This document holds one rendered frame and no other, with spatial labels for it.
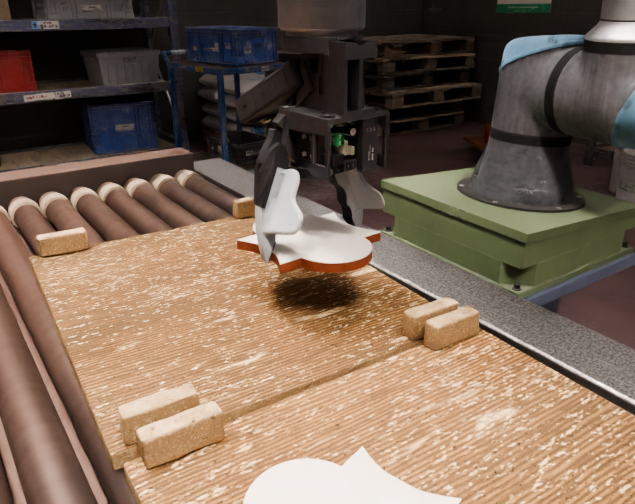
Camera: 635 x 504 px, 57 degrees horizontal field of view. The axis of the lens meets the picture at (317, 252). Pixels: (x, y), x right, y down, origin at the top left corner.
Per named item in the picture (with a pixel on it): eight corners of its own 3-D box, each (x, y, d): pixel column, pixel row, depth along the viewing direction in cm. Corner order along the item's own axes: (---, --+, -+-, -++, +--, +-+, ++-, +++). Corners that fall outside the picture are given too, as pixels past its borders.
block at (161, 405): (195, 407, 46) (192, 378, 45) (203, 420, 45) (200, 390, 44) (118, 434, 44) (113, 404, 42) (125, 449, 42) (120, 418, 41)
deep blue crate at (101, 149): (145, 138, 496) (140, 93, 482) (160, 147, 464) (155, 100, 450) (84, 144, 473) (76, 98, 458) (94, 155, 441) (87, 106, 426)
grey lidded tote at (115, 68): (144, 77, 476) (140, 46, 467) (164, 81, 451) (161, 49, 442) (83, 83, 446) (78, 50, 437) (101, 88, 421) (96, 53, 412)
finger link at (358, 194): (386, 247, 60) (357, 177, 54) (348, 230, 64) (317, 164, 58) (405, 228, 61) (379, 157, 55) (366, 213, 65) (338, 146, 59)
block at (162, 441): (217, 426, 44) (214, 396, 43) (227, 440, 43) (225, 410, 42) (137, 457, 41) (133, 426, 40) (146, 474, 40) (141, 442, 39)
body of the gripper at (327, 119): (324, 189, 50) (324, 39, 45) (268, 168, 56) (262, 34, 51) (388, 173, 54) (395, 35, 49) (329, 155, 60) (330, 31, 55)
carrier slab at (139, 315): (274, 217, 91) (274, 208, 90) (465, 336, 59) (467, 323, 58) (31, 268, 74) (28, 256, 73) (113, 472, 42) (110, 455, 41)
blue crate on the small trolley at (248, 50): (229, 57, 405) (227, 25, 397) (280, 62, 375) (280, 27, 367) (184, 61, 379) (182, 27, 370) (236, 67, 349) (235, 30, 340)
